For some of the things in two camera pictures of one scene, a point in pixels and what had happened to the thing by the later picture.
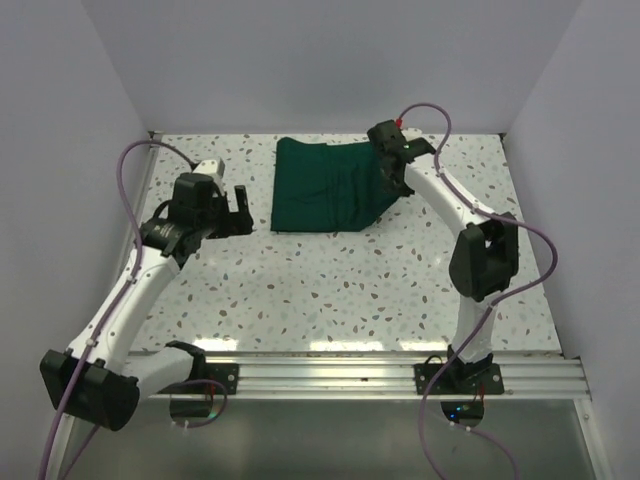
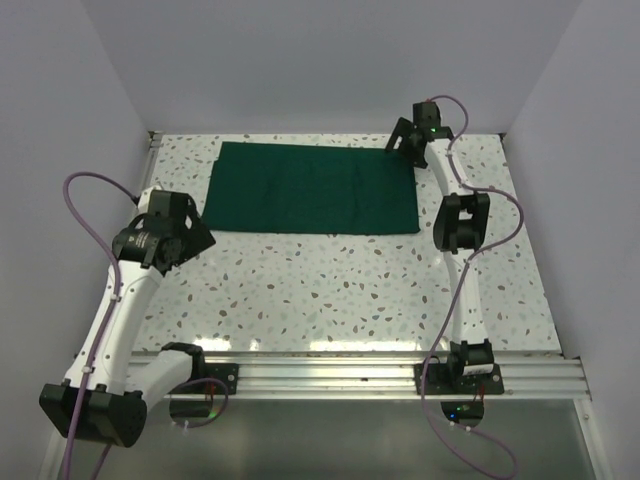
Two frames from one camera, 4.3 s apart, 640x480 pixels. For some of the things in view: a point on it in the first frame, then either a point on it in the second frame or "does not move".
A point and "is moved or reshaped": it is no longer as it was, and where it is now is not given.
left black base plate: (226, 374) does not move
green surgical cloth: (319, 186) is moved or reshaped
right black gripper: (402, 191) -> (402, 129)
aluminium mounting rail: (394, 377) does not move
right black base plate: (458, 379) does not move
